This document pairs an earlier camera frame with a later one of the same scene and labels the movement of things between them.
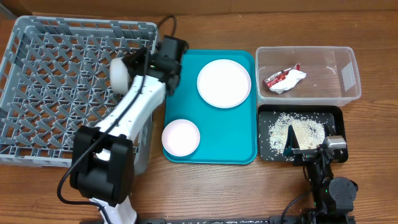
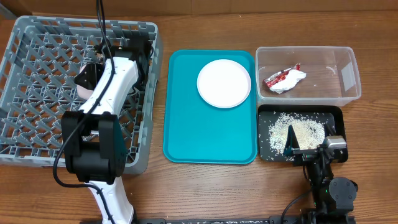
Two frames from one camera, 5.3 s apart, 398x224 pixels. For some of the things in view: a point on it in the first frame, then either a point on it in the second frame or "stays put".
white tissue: x=292 y=78 stays put
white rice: x=309 y=130 stays put
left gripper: x=132 y=65 -> x=94 y=71
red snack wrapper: x=273 y=78 stays put
